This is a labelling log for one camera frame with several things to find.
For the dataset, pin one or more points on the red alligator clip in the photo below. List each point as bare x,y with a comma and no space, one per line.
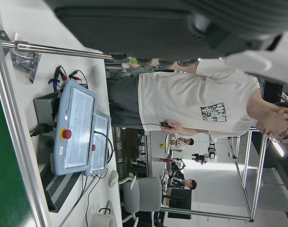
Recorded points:
61,73
74,74

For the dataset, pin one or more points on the black monitor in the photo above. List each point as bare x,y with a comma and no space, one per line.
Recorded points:
180,201

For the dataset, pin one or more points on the aluminium frame cage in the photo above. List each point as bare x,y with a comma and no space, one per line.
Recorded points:
253,184

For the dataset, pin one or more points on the white tape roll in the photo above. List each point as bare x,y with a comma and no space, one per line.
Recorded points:
101,221

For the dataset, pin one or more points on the steel grabber tool with claw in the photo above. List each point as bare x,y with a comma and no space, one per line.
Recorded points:
63,50

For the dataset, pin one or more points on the ceiling light strip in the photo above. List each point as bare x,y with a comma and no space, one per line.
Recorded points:
279,147

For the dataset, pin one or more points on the plastic bag of black parts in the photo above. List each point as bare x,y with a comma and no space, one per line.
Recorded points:
25,63

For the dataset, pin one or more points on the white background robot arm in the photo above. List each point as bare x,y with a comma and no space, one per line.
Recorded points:
211,151

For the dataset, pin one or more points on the small light blue teach pendant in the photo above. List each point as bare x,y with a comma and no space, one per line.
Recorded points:
100,142

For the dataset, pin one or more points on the small black handheld clicker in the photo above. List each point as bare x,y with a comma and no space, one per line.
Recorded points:
164,124

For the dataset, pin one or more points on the person in white T-shirt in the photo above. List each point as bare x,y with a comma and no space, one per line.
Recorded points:
193,99

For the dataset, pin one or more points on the white and grey left robot hand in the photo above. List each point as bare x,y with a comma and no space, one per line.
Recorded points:
146,30

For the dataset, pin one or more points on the black ridged heat sink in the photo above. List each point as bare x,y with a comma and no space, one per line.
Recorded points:
56,189

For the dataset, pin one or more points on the large light blue teach pendant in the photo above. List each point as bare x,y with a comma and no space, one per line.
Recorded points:
80,132

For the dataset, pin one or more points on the grey office chair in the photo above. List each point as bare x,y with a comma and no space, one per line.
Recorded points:
146,196

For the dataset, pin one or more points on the seated person in black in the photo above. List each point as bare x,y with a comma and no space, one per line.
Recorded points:
186,183

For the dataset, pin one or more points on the grey metal box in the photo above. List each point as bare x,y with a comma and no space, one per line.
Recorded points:
44,108

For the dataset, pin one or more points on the white computer mouse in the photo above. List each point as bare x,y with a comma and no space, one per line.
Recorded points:
113,178

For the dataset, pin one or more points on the green belt conveyor, aluminium rails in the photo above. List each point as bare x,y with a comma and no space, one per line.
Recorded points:
6,165

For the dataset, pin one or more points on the blue tape strip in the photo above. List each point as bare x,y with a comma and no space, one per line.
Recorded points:
53,82

